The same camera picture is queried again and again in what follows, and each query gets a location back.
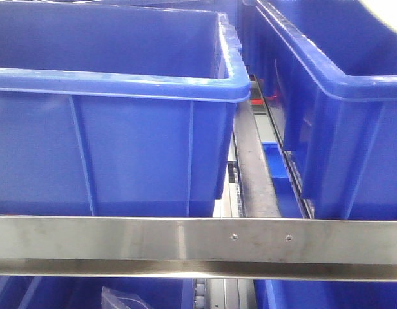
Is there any blue plastic bin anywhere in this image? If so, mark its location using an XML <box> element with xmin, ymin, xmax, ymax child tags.
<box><xmin>254</xmin><ymin>280</ymin><xmax>397</xmax><ymax>308</ymax></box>
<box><xmin>0</xmin><ymin>276</ymin><xmax>195</xmax><ymax>308</ymax></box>

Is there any upper blue bin left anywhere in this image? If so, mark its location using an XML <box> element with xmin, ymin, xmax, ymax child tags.
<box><xmin>0</xmin><ymin>1</ymin><xmax>249</xmax><ymax>217</ymax></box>

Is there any blue plastic bin left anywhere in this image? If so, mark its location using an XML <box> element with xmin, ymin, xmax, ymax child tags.
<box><xmin>0</xmin><ymin>276</ymin><xmax>195</xmax><ymax>308</ymax></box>

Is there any blue plastic bin right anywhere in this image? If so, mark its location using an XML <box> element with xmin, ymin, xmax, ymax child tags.
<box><xmin>254</xmin><ymin>280</ymin><xmax>397</xmax><ymax>308</ymax></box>

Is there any upper blue bin right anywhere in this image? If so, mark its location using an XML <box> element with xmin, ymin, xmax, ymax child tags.
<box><xmin>241</xmin><ymin>1</ymin><xmax>397</xmax><ymax>220</ymax></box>

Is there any clear plastic bag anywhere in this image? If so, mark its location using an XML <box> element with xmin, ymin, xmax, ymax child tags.
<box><xmin>101</xmin><ymin>286</ymin><xmax>149</xmax><ymax>309</ymax></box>

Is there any stainless steel shelf rack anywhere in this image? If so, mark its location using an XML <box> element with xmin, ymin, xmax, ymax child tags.
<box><xmin>0</xmin><ymin>74</ymin><xmax>397</xmax><ymax>309</ymax></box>

